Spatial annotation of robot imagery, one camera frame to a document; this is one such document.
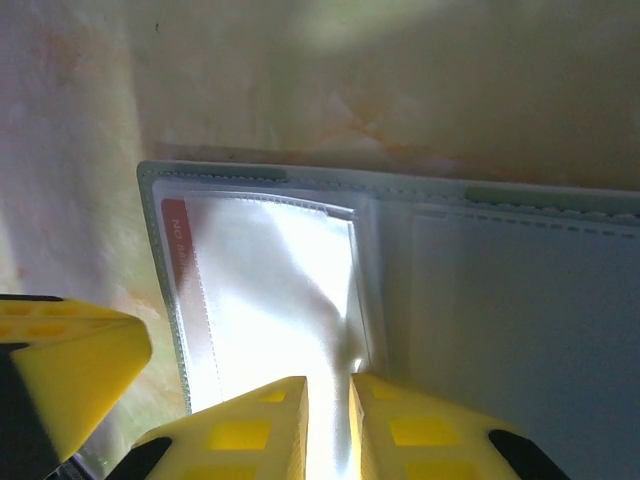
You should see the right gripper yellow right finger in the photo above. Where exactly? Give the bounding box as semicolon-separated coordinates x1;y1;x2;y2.
348;372;571;480

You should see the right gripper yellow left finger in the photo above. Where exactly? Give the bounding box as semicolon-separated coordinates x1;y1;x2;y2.
107;374;309;480

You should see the grey-green card holder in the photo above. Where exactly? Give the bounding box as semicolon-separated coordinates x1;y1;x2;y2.
135;158;640;480

